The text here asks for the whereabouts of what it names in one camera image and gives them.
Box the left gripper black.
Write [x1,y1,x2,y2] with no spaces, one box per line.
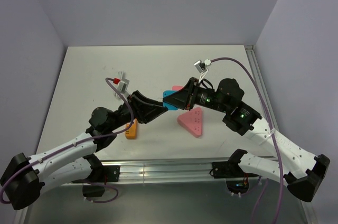
[109,90,167,131]

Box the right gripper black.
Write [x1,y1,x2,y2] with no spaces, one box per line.
[163,77,230,113]

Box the pink plug adapter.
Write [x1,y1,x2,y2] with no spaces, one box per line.
[171,85,183,91]

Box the blue plug adapter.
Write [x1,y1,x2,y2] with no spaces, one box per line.
[161,89,179,110]

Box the pink triangular power strip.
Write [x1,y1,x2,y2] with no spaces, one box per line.
[177,107,203,138]

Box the orange power strip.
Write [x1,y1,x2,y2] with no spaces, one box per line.
[125,119,138,139]

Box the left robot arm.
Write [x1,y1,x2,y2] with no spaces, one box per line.
[1,91,168,210]

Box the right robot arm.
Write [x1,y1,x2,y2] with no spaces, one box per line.
[163,78,330,202]

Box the white power strip cord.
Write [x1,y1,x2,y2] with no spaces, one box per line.
[114,70,127,100]

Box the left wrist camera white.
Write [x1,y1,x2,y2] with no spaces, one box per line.
[112,71,129,94]

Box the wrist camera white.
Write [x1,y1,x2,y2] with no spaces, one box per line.
[112,71,129,94]
[194,59,212,83]

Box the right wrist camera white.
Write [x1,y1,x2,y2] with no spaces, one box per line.
[194,59,212,83]

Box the front aluminium rail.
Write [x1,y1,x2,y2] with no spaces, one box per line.
[25,158,303,188]

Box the aluminium rail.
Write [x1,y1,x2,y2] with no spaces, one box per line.
[244,45,278,128]
[25,158,303,188]

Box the right aluminium rail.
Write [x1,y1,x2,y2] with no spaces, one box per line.
[244,45,278,128]

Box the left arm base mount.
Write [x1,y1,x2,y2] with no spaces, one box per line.
[72,165,120,203]

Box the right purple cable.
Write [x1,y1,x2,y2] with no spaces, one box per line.
[210,57,286,224]

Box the purple cable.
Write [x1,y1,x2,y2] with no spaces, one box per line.
[0,77,138,205]
[210,57,286,224]

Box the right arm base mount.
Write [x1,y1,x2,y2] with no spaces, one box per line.
[209,161,261,196]

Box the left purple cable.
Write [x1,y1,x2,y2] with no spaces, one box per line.
[0,77,138,205]

